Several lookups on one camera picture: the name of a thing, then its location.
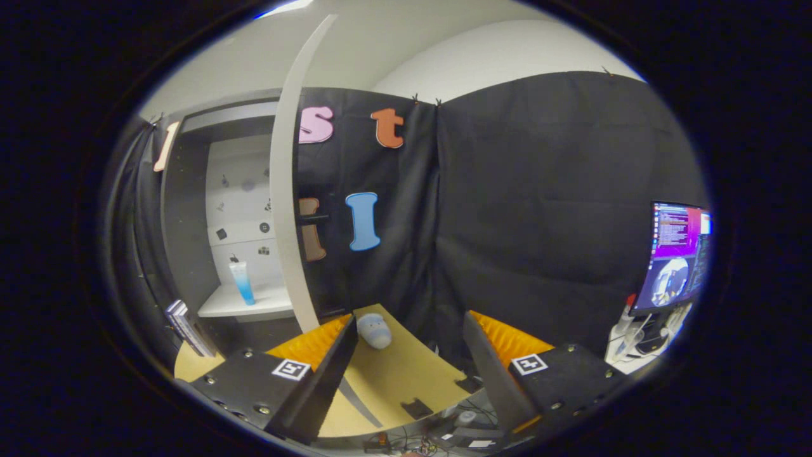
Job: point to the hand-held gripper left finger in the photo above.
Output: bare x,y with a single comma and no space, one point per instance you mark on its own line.
330,381

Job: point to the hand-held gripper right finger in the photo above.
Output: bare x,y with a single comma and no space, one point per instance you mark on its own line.
491,381

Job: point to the white blue tube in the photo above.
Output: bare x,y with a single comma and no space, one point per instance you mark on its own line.
242,285

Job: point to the white cabinet door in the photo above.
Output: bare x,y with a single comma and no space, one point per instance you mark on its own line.
282,190

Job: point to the black table clamp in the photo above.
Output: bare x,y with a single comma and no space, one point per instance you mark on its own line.
417,407
469,384

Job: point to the pale blue plush toy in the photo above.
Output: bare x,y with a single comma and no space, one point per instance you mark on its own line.
374,331

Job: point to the white spine book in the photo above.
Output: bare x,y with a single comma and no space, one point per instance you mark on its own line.
179,315

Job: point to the black backdrop cloth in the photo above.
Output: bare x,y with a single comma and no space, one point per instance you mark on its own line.
539,222

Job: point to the grey cabinet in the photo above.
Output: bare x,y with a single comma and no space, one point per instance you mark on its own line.
190,222

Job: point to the computer monitor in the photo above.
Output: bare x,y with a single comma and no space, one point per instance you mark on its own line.
675,254

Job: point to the ceiling light panel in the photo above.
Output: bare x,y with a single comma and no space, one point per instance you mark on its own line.
285,7

